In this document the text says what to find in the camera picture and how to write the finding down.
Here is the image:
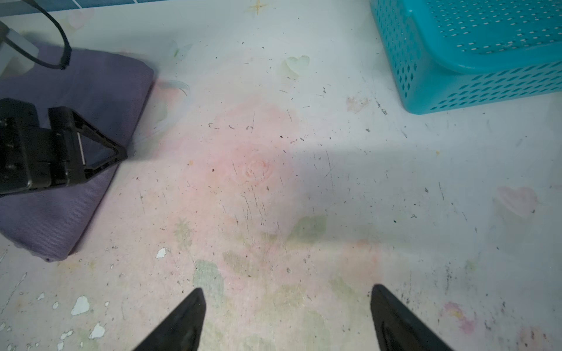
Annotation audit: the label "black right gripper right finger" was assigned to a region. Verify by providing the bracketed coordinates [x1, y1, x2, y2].
[370, 284, 452, 351]

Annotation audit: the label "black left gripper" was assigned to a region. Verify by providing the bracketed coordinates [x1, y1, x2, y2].
[1, 98, 127, 195]

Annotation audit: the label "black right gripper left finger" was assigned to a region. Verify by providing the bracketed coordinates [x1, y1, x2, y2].
[134, 288, 206, 351]

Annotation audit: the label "purple trousers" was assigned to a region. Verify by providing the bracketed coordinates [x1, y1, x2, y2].
[1, 50, 154, 262]

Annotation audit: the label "teal plastic basket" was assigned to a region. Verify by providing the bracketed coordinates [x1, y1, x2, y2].
[370, 0, 561, 115]

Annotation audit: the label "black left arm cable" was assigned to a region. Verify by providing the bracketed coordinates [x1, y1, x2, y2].
[21, 0, 73, 71]

